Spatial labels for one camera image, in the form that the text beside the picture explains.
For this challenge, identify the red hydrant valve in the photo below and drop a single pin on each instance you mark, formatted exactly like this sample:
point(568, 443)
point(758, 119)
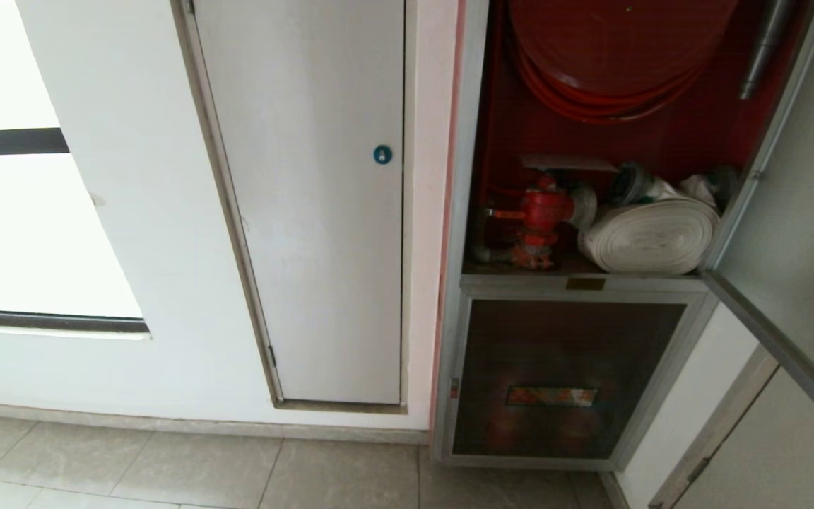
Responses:
point(540, 223)

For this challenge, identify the fire hydrant cabinet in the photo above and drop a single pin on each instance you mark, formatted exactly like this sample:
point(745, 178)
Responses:
point(520, 141)

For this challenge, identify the white side door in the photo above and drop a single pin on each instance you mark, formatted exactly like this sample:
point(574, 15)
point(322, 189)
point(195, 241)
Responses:
point(767, 445)

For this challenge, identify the white access panel door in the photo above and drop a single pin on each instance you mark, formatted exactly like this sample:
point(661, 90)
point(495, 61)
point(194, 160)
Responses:
point(308, 198)

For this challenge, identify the grey metal cabinet door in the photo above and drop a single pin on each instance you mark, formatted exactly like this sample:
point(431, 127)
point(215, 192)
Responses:
point(795, 233)

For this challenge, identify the round blue keyhole lock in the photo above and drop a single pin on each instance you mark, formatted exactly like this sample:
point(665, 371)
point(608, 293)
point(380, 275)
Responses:
point(382, 154)

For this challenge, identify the window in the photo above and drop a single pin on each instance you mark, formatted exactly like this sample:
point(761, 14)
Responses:
point(18, 162)

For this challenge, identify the small brass plate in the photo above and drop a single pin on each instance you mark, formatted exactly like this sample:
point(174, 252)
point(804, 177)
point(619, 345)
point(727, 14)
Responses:
point(585, 283)

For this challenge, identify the dark glass cabinet door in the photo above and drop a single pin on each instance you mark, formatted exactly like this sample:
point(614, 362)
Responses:
point(562, 378)

